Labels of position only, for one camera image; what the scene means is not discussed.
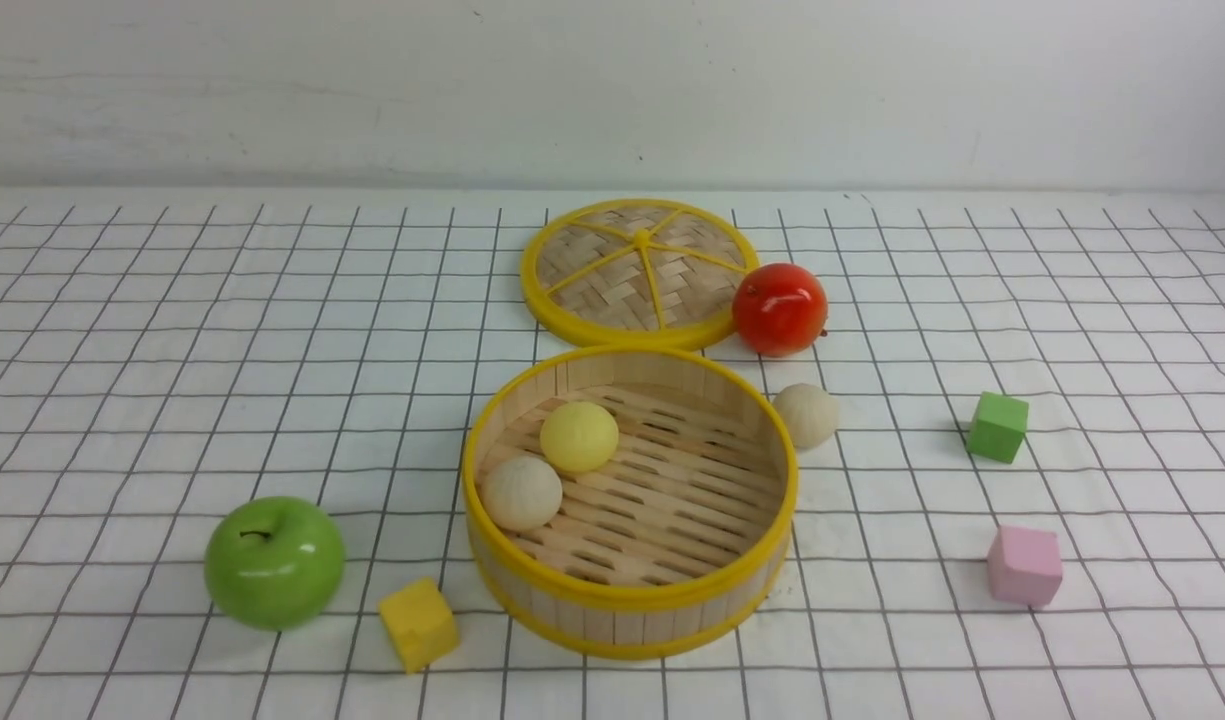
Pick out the yellow woven steamer lid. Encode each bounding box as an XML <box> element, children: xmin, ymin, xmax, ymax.
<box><xmin>519</xmin><ymin>200</ymin><xmax>760</xmax><ymax>351</ymax></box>

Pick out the yellow cube block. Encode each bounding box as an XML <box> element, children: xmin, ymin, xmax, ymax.
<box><xmin>376</xmin><ymin>577</ymin><xmax>461</xmax><ymax>673</ymax></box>

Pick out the yellow bun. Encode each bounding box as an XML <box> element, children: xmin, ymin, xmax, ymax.
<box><xmin>539</xmin><ymin>400</ymin><xmax>620</xmax><ymax>475</ymax></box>

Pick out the white bun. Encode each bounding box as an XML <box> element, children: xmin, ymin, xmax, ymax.
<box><xmin>479</xmin><ymin>456</ymin><xmax>565</xmax><ymax>533</ymax></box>
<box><xmin>772</xmin><ymin>383</ymin><xmax>842</xmax><ymax>451</ymax></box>

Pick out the white grid tablecloth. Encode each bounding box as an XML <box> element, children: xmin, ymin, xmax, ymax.
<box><xmin>0</xmin><ymin>190</ymin><xmax>1225</xmax><ymax>719</ymax></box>

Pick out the yellow bamboo steamer tray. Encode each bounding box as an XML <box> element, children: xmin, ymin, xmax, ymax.
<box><xmin>461</xmin><ymin>345</ymin><xmax>799</xmax><ymax>660</ymax></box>

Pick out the green cube block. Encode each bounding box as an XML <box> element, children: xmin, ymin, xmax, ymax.
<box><xmin>965</xmin><ymin>391</ymin><xmax>1031</xmax><ymax>464</ymax></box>

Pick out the red tomato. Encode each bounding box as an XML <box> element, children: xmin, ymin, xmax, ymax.
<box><xmin>733</xmin><ymin>263</ymin><xmax>831</xmax><ymax>358</ymax></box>

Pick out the pink cube block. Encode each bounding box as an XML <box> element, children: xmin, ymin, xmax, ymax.
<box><xmin>986</xmin><ymin>525</ymin><xmax>1065</xmax><ymax>609</ymax></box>

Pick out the green apple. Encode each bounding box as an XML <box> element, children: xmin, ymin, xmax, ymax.
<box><xmin>202</xmin><ymin>496</ymin><xmax>345</xmax><ymax>632</ymax></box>

